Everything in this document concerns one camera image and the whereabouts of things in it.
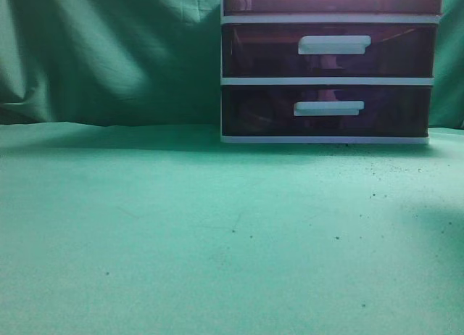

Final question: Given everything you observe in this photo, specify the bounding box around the top purple translucent drawer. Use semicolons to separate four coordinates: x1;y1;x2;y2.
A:
223;0;442;15

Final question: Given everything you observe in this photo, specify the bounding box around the middle purple translucent drawer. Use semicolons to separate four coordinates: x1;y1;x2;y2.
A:
222;23;437;78

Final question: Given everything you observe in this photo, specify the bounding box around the green cloth backdrop and cover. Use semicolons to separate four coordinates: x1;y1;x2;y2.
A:
1;0;463;334

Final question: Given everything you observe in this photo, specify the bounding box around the bottom purple translucent drawer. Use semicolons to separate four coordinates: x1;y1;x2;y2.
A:
221;85;431;138

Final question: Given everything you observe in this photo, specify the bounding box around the purple translucent drawer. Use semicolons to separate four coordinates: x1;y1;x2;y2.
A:
223;0;442;15
221;85;431;138
222;23;437;78

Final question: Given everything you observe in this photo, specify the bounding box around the white plastic drawer cabinet frame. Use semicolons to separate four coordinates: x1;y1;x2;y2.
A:
220;0;442;144

